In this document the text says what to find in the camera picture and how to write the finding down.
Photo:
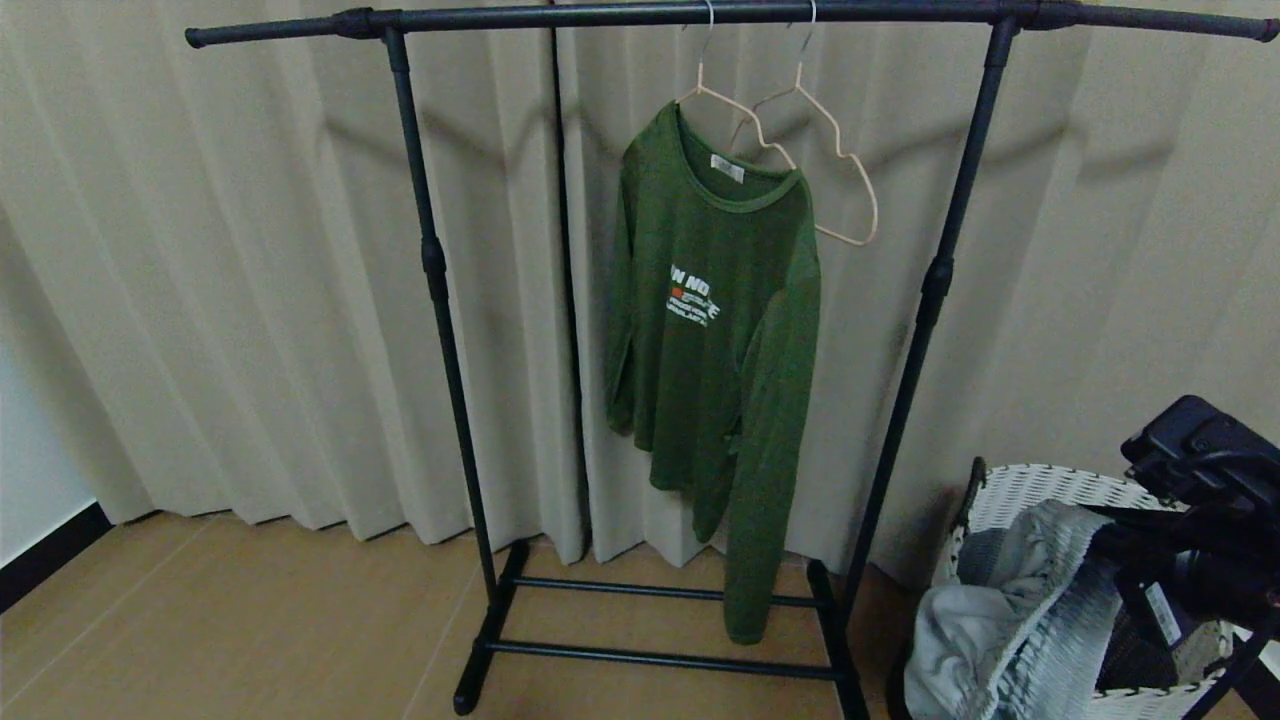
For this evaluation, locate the black clothes rack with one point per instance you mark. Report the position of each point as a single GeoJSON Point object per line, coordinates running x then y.
{"type": "Point", "coordinates": [434, 260]}

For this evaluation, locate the green printed shirt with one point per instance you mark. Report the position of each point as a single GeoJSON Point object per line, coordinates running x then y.
{"type": "Point", "coordinates": [700, 400]}

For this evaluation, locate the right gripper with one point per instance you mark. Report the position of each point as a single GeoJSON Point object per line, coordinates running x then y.
{"type": "Point", "coordinates": [1230, 580]}

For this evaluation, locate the pink clothes hanger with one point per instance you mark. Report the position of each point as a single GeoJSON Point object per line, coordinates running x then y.
{"type": "Point", "coordinates": [700, 82]}
{"type": "Point", "coordinates": [800, 82]}

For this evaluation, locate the white laundry basket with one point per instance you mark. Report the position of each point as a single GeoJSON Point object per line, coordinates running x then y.
{"type": "Point", "coordinates": [1040, 485]}

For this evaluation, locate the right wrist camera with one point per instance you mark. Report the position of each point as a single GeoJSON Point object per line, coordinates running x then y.
{"type": "Point", "coordinates": [1190, 440]}

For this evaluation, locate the pale grey garment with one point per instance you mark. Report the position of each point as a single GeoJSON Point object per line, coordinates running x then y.
{"type": "Point", "coordinates": [1000, 620]}

